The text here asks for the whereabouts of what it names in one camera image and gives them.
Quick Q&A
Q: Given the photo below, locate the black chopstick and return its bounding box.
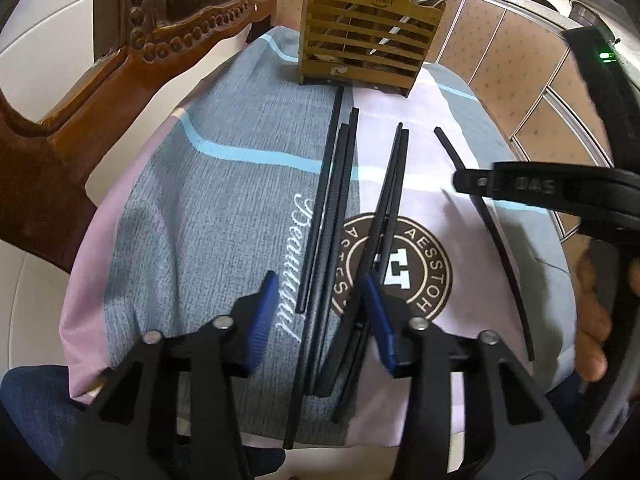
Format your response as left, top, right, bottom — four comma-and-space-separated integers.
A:
303, 107, 359, 394
283, 124, 350, 450
330, 128, 410, 424
314, 122, 405, 399
434, 127, 535, 362
295, 86, 344, 314

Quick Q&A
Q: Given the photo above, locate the right hand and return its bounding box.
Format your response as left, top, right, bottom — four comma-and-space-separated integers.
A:
575, 250, 612, 382

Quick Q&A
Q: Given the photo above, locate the grey pink patterned cloth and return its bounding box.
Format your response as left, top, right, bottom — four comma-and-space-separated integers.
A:
60, 27, 575, 440

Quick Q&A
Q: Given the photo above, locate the wooden utensil holder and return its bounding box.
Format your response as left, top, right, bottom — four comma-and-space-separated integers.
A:
298, 0, 446, 96

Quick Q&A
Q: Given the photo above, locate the carved wooden chair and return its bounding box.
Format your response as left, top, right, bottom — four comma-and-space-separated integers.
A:
1, 0, 277, 272

